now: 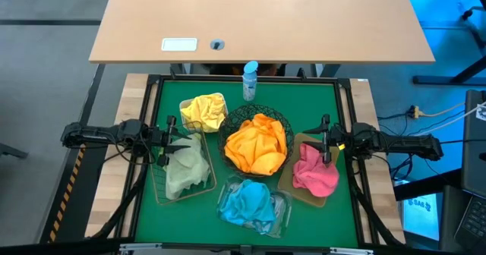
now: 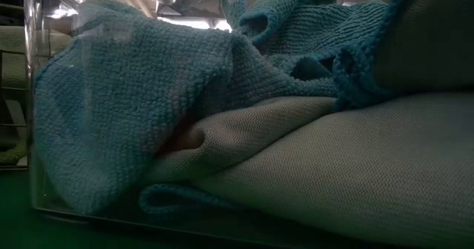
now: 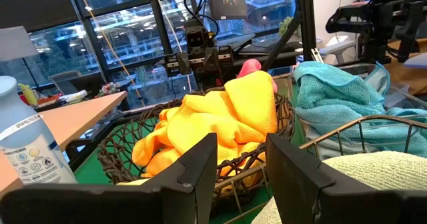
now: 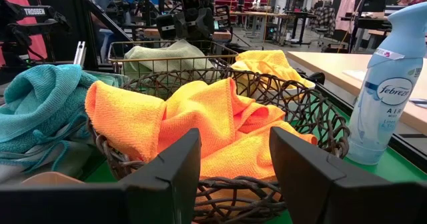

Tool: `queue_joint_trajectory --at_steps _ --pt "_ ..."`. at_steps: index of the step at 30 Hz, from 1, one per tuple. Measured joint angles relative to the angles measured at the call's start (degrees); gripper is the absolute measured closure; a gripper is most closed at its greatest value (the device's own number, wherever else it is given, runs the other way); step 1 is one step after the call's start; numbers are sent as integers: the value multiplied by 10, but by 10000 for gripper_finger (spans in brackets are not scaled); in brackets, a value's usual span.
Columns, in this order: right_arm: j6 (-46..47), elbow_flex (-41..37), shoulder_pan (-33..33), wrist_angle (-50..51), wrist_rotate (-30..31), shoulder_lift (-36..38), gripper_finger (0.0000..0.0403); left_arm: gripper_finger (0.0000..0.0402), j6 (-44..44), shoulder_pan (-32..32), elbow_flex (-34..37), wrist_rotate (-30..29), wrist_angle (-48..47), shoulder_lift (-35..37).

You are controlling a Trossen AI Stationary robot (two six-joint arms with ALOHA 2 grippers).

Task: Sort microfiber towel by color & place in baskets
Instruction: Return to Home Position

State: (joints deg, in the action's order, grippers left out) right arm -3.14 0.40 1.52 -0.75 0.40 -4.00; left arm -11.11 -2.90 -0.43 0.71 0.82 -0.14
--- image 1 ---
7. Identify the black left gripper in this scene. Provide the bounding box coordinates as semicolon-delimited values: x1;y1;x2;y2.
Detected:
150;115;193;168

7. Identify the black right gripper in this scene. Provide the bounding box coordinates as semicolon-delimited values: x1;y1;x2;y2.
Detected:
302;114;354;165

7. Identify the pale green microfiber towel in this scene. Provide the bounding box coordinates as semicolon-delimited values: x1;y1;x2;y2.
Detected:
165;133;212;201

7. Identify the grey towel with teal edging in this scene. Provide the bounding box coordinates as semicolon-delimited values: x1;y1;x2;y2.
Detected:
271;192;292;220

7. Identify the light blue microfiber towel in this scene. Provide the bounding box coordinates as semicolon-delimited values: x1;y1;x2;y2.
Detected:
250;219;280;236

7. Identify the white plastic bin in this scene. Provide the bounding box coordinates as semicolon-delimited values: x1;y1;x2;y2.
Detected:
178;92;229;133

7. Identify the green table mat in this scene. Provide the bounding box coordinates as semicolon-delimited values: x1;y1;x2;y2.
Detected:
134;80;360;248

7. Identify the tan plastic tray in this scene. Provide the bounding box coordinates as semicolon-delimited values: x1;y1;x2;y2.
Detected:
276;132;341;208

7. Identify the light blue spray bottle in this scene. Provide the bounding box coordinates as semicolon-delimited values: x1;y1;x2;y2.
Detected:
241;60;260;102

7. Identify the clear plastic tray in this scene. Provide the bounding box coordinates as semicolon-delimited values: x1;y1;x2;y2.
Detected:
216;175;293;239

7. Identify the white rectangular desk plate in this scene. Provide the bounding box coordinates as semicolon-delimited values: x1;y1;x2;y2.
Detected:
161;37;199;52

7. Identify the yellow power plug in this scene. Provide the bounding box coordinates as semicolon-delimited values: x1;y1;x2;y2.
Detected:
408;105;425;120

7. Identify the white box with blue print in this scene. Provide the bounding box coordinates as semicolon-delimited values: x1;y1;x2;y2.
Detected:
401;193;442;241

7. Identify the black desk foot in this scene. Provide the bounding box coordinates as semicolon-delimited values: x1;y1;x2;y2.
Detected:
412;55;486;87

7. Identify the light wooden desk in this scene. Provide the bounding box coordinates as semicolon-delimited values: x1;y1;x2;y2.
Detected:
88;0;437;65

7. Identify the black yellow hazard strip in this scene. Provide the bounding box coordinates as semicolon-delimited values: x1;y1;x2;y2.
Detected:
48;148;85;244

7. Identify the black equipment case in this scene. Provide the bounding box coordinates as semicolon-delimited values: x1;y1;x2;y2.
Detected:
460;90;486;200

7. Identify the grey furniture leg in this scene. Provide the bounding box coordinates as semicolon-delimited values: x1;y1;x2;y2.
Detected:
0;143;28;160

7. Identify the black keyboard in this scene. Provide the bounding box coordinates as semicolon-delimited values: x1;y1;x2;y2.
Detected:
454;196;486;250

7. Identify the grey office chair base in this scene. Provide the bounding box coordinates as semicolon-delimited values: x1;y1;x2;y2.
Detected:
461;5;486;49

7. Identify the rectangular copper wire basket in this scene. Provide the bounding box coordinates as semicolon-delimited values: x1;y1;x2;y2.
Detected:
150;120;218;206

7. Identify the round black wire basket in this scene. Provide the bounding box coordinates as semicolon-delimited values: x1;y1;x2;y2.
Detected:
217;103;295;178

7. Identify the black aluminium table frame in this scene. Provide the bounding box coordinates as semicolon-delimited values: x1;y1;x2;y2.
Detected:
113;74;383;250

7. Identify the thick black cable loom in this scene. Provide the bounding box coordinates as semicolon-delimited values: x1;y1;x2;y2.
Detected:
90;159;149;239
349;163;403;247

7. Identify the blue cable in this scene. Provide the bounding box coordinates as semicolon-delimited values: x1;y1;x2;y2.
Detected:
390;154;413;182

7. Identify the silver metal bracket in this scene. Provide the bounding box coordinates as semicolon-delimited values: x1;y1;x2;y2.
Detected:
119;242;163;255
329;247;375;255

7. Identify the pale yellow cable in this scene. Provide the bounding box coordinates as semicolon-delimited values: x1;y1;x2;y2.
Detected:
421;102;466;118

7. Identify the white cable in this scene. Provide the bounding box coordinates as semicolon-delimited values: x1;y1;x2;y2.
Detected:
415;102;486;134

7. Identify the thin black cable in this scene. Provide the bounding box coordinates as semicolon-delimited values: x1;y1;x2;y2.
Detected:
436;138;486;146

